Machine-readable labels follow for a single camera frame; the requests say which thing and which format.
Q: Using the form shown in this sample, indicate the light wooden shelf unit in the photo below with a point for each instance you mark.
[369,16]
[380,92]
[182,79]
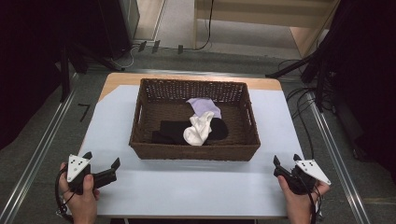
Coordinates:
[264,15]

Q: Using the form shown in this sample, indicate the grey cabinet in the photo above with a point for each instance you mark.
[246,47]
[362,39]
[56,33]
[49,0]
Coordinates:
[130,17]

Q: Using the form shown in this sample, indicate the person's left hand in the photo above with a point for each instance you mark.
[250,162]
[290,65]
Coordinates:
[81,207]

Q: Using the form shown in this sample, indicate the black angled floor bracket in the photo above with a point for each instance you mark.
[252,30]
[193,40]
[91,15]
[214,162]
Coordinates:
[84,111]

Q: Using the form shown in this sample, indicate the small black floor block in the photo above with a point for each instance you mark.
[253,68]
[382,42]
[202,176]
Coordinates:
[142,46]
[156,46]
[180,49]

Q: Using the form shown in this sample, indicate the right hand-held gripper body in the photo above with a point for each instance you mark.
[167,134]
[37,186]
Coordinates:
[311,170]

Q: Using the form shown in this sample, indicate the white table mat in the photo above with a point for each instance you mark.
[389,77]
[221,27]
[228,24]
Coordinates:
[186,186]

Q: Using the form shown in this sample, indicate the brown wicker basket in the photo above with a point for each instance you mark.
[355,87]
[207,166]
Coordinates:
[174,113]

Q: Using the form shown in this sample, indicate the black sock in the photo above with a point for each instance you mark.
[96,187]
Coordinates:
[172,130]

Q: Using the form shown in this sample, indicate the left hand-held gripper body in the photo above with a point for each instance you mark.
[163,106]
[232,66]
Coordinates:
[75,166]

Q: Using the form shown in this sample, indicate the dark curtain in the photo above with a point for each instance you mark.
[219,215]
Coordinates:
[28,62]
[370,77]

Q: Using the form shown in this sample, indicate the white sock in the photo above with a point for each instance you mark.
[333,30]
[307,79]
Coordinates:
[196,132]

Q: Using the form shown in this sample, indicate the metal floor rail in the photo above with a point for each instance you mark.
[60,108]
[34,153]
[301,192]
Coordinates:
[34,161]
[339,161]

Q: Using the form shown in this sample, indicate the person's right hand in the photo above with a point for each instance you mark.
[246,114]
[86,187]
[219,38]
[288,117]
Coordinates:
[300,208]

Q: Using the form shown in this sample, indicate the black metal stand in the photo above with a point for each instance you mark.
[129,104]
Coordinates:
[320,68]
[64,77]

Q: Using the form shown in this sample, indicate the lavender sock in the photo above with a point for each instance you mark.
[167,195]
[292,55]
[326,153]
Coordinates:
[204,106]

